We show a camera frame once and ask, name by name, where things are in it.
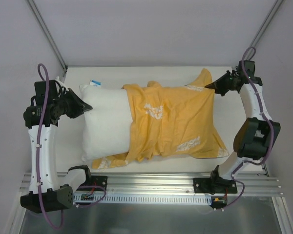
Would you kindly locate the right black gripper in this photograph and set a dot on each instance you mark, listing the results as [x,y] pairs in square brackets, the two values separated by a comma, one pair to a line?
[224,82]

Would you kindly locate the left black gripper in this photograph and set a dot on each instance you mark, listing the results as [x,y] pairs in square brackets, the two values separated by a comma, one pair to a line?
[71,103]

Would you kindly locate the white pillow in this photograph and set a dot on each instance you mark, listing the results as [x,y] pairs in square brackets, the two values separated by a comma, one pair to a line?
[107,125]

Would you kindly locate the yellow Mickey Mouse pillowcase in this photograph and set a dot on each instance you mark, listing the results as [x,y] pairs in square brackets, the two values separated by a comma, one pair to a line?
[169,121]

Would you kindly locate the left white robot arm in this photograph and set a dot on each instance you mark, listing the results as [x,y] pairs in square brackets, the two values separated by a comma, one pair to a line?
[48,193]

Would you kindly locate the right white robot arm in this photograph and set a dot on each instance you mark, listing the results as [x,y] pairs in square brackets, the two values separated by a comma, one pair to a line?
[254,141]

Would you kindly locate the white blue pillow label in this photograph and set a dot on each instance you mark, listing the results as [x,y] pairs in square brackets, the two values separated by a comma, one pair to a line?
[95,83]

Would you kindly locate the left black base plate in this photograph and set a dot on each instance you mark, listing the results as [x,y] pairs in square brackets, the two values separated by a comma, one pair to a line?
[95,181]

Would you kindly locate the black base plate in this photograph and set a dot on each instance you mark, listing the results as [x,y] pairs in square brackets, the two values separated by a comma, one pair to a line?
[218,186]
[95,181]

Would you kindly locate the right aluminium frame post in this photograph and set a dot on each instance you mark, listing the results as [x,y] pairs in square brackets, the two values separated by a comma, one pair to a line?
[266,23]

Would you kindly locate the aluminium frame post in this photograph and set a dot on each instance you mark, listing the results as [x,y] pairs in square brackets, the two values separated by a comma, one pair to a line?
[266,23]
[45,30]

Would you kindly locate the left aluminium frame post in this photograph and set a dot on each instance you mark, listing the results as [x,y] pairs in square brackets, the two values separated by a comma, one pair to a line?
[45,30]

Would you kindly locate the white slotted cable duct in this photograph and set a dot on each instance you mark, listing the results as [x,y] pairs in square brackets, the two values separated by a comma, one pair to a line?
[158,199]

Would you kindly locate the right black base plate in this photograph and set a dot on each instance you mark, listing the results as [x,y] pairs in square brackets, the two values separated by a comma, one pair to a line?
[218,186]

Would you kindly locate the aluminium mounting rail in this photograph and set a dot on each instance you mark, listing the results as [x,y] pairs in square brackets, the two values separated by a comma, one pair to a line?
[185,184]

